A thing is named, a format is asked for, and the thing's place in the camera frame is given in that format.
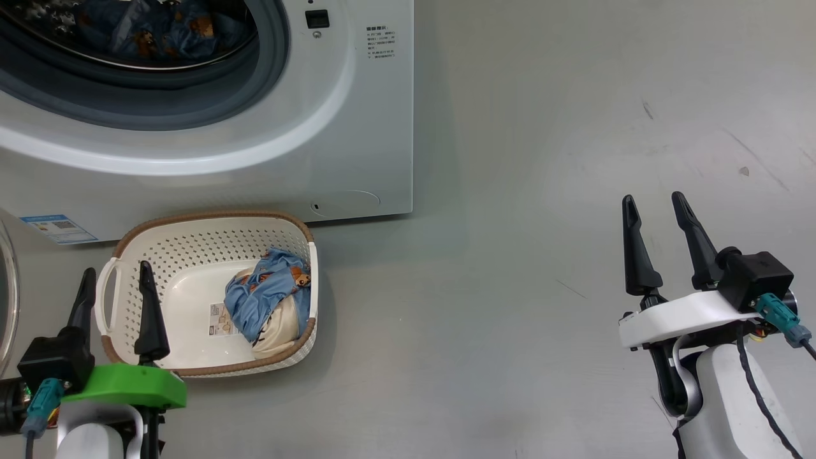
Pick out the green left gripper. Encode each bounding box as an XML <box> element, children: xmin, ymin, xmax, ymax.
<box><xmin>62</xmin><ymin>260</ymin><xmax>187</xmax><ymax>410</ymax></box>

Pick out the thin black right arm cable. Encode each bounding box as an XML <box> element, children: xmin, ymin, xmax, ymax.
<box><xmin>736</xmin><ymin>325</ymin><xmax>805</xmax><ymax>459</ymax></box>

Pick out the printed basket label sticker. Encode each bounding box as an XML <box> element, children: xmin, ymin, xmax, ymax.
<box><xmin>209</xmin><ymin>302</ymin><xmax>240</xmax><ymax>337</ymax></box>

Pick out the cream perforated laundry basket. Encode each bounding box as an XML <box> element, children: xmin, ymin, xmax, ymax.
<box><xmin>94</xmin><ymin>210</ymin><xmax>319</xmax><ymax>378</ymax></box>

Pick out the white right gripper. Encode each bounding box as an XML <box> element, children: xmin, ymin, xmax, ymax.
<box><xmin>618</xmin><ymin>191</ymin><xmax>766</xmax><ymax>350</ymax></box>

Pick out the blue bear-print garment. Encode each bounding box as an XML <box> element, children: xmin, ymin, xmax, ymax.
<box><xmin>70</xmin><ymin>0</ymin><xmax>252</xmax><ymax>64</ymax></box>
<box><xmin>223</xmin><ymin>247</ymin><xmax>312</xmax><ymax>344</ymax></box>

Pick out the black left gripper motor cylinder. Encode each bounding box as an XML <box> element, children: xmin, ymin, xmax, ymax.
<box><xmin>0</xmin><ymin>379</ymin><xmax>29</xmax><ymax>434</ymax></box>

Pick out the white front-load washing machine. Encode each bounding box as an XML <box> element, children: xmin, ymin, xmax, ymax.
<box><xmin>0</xmin><ymin>0</ymin><xmax>415</xmax><ymax>246</ymax></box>

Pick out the blue energy label sticker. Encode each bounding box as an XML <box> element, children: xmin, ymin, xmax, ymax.
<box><xmin>19</xmin><ymin>214</ymin><xmax>99</xmax><ymax>245</ymax></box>

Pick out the teal-plug left camera cable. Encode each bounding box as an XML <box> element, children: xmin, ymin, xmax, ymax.
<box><xmin>21</xmin><ymin>378</ymin><xmax>64</xmax><ymax>459</ymax></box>

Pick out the teal-plug right camera cable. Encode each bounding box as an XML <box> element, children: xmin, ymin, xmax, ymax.
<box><xmin>755</xmin><ymin>293</ymin><xmax>816</xmax><ymax>358</ymax></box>

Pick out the teal-plug camera cable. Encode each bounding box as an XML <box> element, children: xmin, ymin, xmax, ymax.
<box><xmin>755</xmin><ymin>293</ymin><xmax>816</xmax><ymax>358</ymax></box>
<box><xmin>21</xmin><ymin>378</ymin><xmax>64</xmax><ymax>459</ymax></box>

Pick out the cream white garment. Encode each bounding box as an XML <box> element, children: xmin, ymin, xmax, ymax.
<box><xmin>233</xmin><ymin>268</ymin><xmax>300</xmax><ymax>358</ymax></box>

